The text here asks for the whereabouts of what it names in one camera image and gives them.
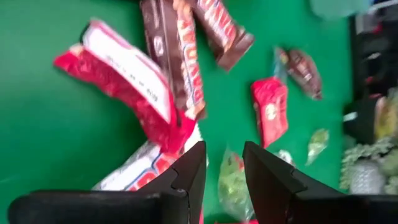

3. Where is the white Snickers bar wrapper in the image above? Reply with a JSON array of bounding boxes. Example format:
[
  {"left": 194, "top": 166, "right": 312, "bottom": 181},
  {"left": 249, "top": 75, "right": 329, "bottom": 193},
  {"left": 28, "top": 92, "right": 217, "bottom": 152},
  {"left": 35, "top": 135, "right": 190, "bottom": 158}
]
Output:
[{"left": 91, "top": 124, "right": 209, "bottom": 192}]

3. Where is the trailing faux succulent plant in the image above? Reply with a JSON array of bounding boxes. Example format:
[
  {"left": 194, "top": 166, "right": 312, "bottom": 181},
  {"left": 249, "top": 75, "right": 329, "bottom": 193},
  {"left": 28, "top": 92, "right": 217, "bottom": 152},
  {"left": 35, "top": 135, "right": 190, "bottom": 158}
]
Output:
[{"left": 339, "top": 136, "right": 393, "bottom": 195}]

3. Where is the clear-wrapped ring candy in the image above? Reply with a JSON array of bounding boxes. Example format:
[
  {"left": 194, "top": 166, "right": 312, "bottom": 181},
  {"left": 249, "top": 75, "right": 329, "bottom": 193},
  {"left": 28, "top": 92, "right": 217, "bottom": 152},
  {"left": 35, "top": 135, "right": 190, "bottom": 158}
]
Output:
[
  {"left": 217, "top": 147, "right": 256, "bottom": 222},
  {"left": 272, "top": 46, "right": 290, "bottom": 83},
  {"left": 305, "top": 128, "right": 330, "bottom": 167},
  {"left": 275, "top": 149, "right": 296, "bottom": 167}
]

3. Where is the teal plastic bin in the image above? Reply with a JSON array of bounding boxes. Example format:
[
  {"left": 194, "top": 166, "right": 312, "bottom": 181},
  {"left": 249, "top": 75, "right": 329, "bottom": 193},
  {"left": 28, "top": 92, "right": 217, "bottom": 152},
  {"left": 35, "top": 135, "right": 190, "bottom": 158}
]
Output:
[{"left": 309, "top": 0, "right": 373, "bottom": 19}]

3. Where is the pale bushy faux plant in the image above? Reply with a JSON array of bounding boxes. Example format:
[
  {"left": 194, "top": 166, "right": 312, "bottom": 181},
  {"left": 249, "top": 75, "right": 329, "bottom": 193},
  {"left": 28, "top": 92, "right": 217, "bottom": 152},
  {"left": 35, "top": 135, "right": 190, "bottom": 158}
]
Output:
[{"left": 381, "top": 149, "right": 398, "bottom": 195}]

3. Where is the green table mat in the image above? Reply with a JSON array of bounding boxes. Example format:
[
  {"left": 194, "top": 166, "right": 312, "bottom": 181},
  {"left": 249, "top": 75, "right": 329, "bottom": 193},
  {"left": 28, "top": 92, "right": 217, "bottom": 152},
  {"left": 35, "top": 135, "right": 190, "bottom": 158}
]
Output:
[{"left": 0, "top": 0, "right": 354, "bottom": 224}]

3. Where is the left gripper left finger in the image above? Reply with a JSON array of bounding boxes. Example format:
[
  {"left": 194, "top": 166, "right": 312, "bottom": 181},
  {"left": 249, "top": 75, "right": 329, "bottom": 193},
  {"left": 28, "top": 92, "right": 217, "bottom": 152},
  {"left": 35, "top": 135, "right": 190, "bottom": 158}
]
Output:
[{"left": 8, "top": 141, "right": 207, "bottom": 224}]

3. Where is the red KitKat bar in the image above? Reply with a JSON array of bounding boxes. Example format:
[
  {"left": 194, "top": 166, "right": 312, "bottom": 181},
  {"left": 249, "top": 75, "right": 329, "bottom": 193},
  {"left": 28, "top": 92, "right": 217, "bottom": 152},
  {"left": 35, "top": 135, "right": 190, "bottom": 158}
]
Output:
[
  {"left": 53, "top": 43, "right": 197, "bottom": 154},
  {"left": 251, "top": 77, "right": 289, "bottom": 149}
]

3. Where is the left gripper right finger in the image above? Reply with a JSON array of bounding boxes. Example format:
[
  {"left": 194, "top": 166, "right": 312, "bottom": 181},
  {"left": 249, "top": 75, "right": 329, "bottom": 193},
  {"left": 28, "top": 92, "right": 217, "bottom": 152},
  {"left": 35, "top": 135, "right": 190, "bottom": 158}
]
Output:
[{"left": 242, "top": 141, "right": 398, "bottom": 224}]

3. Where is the brown Snickers bar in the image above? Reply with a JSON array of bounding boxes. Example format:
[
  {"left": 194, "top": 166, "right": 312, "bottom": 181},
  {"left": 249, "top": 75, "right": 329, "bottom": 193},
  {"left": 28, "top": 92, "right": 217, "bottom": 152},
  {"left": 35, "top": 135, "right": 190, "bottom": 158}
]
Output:
[
  {"left": 194, "top": 0, "right": 256, "bottom": 72},
  {"left": 285, "top": 48, "right": 323, "bottom": 100},
  {"left": 172, "top": 0, "right": 206, "bottom": 121},
  {"left": 139, "top": 0, "right": 187, "bottom": 111}
]

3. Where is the white-backed KitKat bar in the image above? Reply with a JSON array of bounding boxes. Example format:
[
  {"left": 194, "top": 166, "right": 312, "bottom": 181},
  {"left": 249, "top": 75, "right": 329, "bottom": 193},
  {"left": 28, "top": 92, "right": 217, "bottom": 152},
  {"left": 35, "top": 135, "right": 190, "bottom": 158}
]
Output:
[{"left": 81, "top": 19, "right": 174, "bottom": 124}]

